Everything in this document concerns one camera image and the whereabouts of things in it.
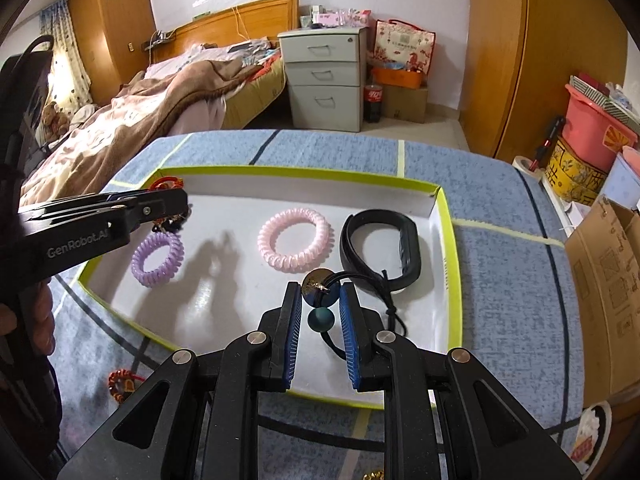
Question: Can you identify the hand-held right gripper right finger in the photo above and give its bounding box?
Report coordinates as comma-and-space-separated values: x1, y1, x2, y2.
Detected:
339, 282, 583, 480

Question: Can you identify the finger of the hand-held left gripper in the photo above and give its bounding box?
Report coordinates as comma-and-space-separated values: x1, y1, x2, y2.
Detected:
20, 190, 191, 241
92, 186, 187, 202

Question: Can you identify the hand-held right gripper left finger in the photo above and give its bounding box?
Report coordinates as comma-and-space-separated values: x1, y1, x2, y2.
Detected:
57, 281, 303, 480

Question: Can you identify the black charm hair tie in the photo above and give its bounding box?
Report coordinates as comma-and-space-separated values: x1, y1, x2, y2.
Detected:
152, 212, 192, 236

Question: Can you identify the black teal bead hair tie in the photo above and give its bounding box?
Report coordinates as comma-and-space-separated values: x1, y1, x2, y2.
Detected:
301, 268, 407, 361

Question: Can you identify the purple coil hair tie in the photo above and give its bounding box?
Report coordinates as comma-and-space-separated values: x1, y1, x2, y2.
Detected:
131, 232, 185, 288

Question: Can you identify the shallow green cardboard box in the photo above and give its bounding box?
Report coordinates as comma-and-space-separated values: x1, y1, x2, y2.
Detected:
76, 165, 463, 411

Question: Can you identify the black wristband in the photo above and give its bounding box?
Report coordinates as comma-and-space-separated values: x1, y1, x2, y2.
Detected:
340, 208, 420, 293

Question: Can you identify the pink coil hair tie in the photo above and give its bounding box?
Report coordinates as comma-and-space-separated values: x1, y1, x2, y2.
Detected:
257, 207, 333, 273

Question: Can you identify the red knot gold pendant bracelet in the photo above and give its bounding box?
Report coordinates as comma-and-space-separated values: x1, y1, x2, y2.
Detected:
107, 368, 140, 404

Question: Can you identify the person's left hand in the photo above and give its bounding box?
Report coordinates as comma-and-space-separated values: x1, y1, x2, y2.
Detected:
27, 282, 53, 356

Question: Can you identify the brown printed blanket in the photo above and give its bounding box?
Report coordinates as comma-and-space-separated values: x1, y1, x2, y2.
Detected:
20, 57, 251, 211

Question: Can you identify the brown teddy bear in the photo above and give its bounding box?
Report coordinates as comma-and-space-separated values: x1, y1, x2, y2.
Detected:
40, 102, 68, 136

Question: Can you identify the bed with pink sheet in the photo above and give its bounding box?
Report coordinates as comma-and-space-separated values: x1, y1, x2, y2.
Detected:
20, 0, 301, 211

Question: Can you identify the dotted curtain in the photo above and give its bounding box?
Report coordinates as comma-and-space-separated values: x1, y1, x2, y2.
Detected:
39, 0, 93, 111

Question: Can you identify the wooden wardrobe with star decals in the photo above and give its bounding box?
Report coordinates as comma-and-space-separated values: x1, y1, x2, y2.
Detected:
67, 0, 156, 106

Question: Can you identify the wooden headboard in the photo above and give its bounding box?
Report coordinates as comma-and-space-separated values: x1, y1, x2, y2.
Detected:
150, 0, 300, 61

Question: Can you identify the grey drawer cabinet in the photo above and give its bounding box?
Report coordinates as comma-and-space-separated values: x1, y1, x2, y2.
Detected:
277, 26, 368, 133

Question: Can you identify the cola bottle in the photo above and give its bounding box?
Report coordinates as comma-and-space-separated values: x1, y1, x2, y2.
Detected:
363, 82, 384, 123

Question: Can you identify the small cardboard box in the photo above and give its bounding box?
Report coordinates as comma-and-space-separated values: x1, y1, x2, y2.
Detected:
382, 85, 430, 123

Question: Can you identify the white tape roll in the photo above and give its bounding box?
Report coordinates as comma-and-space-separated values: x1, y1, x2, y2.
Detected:
512, 156, 543, 177

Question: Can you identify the black bowl with scraps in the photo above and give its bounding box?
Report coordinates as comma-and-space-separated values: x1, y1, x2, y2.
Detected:
570, 400, 613, 480

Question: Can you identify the orange box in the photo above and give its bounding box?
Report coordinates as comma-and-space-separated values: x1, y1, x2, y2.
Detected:
372, 67, 425, 88

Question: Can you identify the pink floral box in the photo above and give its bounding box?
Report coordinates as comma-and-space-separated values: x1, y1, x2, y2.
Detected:
310, 8, 373, 28

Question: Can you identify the large cardboard box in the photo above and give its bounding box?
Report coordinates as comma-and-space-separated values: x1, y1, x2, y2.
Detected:
565, 197, 640, 411

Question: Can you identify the yellow patterned tin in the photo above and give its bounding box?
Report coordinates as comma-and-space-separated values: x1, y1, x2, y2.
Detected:
544, 135, 608, 206

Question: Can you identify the red patterned gift bag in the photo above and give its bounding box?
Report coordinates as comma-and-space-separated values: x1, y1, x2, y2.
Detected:
374, 19, 436, 75

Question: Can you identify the light blue box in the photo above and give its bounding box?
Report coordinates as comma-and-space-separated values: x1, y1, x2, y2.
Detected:
597, 146, 640, 211

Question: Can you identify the pink plastic bin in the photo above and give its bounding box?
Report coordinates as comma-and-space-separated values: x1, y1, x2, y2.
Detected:
562, 84, 640, 173

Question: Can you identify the tall wooden wardrobe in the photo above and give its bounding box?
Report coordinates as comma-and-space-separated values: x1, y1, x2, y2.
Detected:
460, 0, 631, 161

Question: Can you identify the striped gift box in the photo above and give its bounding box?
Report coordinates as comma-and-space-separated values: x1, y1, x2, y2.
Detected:
570, 75, 640, 126

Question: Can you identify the small wall shelf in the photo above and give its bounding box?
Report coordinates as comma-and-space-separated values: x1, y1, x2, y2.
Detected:
145, 30, 177, 52

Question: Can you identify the red black handle tool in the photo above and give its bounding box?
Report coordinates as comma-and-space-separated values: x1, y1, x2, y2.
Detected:
531, 116, 566, 171

